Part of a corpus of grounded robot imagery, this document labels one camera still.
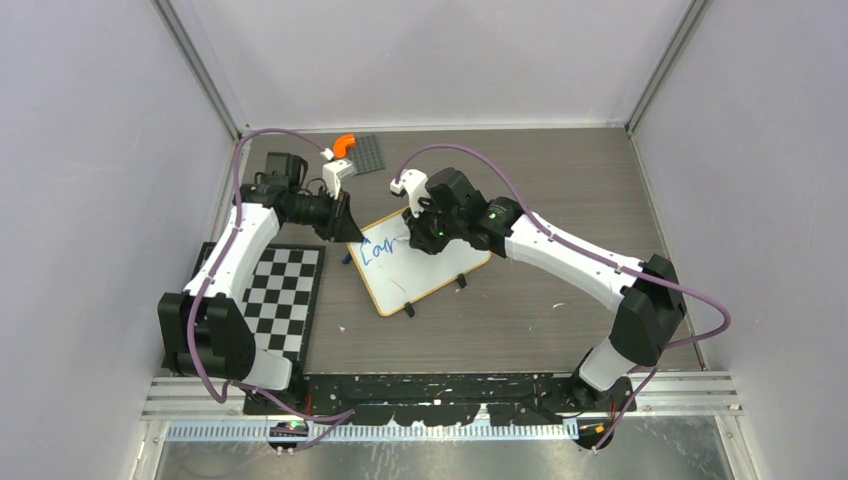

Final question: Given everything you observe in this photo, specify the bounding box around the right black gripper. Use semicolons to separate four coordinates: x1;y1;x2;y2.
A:
403;192;465;254

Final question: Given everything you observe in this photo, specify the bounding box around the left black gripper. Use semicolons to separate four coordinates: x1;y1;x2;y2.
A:
287;185;365;243

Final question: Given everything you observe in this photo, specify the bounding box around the metal wire whiteboard stand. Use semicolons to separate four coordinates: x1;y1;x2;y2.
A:
402;273;468;318

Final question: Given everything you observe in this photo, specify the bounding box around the yellow framed whiteboard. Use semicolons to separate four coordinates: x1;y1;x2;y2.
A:
347;210;492;317

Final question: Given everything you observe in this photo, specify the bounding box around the black white checkerboard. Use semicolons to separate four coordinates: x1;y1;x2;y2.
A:
194;244;325;382

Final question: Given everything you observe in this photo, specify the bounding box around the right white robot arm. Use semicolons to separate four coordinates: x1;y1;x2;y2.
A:
390;167;687;411

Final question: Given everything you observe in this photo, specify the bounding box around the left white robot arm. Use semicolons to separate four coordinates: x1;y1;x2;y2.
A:
157;154;364;414

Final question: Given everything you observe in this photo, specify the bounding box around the grey studded baseplate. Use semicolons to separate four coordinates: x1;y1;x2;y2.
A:
347;134;386;175

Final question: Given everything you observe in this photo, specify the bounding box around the orange curved plastic piece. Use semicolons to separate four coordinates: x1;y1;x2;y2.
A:
332;134;357;159

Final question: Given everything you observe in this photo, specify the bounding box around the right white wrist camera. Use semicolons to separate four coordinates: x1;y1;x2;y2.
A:
389;169;431;218

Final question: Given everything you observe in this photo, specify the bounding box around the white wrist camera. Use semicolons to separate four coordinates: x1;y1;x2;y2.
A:
389;169;431;218
320;148;356;199

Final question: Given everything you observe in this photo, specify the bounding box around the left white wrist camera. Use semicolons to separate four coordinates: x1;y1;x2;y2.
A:
320;148;356;199

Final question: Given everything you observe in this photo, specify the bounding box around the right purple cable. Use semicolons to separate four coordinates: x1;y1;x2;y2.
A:
394;143;733;453

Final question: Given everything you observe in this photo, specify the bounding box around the purple cable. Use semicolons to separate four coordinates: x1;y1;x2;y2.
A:
394;143;733;453
186;128;359;453

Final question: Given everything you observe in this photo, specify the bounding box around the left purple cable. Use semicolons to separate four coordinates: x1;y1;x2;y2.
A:
186;128;359;453

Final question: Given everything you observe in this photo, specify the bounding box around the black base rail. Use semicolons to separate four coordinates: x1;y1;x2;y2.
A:
244;373;635;427

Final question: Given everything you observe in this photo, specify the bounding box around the white slotted cable duct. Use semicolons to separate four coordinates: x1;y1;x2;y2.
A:
165;419;579;442

